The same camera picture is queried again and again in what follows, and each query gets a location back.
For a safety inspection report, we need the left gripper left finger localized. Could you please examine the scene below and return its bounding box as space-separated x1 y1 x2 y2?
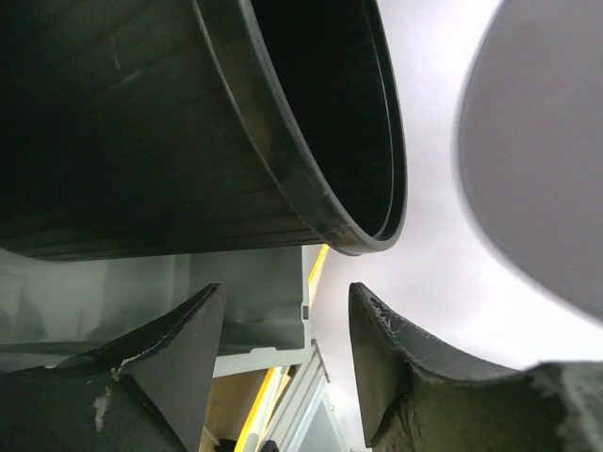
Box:
1 283 225 451

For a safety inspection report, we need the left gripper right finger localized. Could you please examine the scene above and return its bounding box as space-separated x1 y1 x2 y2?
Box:
349 282 602 451

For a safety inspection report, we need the black cylindrical bin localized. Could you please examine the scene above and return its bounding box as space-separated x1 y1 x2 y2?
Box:
1 1 407 261

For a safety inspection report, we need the light grey plastic bucket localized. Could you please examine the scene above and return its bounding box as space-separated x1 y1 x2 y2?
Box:
456 1 602 318

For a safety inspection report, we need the grey rectangular plastic crate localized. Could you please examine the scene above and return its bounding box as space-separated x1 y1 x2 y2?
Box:
1 247 311 377

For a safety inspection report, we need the aluminium frame rail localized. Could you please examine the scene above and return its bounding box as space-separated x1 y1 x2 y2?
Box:
259 341 351 452

